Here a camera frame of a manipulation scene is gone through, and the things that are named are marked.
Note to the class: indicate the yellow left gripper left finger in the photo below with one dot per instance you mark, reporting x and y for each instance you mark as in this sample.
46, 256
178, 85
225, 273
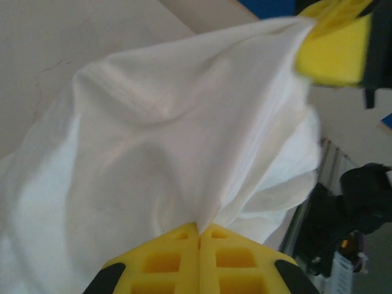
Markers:
159, 263

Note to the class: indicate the white t-shirt with black print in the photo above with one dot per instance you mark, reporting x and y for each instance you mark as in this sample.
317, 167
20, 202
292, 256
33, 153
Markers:
153, 137

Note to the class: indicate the aluminium rail frame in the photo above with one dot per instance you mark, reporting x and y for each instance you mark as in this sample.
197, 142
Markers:
327, 159

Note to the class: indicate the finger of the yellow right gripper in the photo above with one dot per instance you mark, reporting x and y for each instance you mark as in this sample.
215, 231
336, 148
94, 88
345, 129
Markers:
333, 52
340, 7

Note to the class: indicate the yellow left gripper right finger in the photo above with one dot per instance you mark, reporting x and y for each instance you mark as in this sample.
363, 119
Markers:
239, 263

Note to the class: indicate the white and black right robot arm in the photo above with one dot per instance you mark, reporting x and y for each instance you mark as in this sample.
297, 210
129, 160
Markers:
367, 190

